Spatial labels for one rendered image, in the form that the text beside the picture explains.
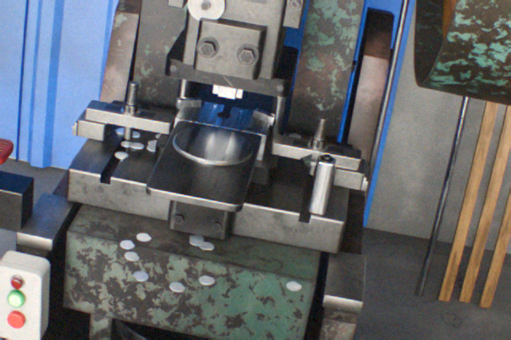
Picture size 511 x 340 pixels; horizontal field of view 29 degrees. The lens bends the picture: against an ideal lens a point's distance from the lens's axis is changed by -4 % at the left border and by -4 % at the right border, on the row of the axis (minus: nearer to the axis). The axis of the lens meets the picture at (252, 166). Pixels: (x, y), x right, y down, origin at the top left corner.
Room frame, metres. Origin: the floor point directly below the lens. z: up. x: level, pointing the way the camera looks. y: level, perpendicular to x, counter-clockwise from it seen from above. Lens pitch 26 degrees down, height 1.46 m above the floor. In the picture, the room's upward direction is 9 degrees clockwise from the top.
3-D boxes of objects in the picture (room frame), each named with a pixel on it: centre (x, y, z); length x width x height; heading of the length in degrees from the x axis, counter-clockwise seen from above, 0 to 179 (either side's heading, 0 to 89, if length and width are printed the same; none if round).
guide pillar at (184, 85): (1.62, 0.14, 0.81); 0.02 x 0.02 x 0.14; 87
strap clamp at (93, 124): (1.57, 0.23, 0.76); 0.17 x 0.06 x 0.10; 87
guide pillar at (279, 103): (1.61, -0.03, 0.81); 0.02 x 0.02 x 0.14; 87
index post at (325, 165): (1.42, -0.11, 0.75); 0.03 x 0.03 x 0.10; 87
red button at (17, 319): (1.22, 0.32, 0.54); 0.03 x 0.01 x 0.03; 87
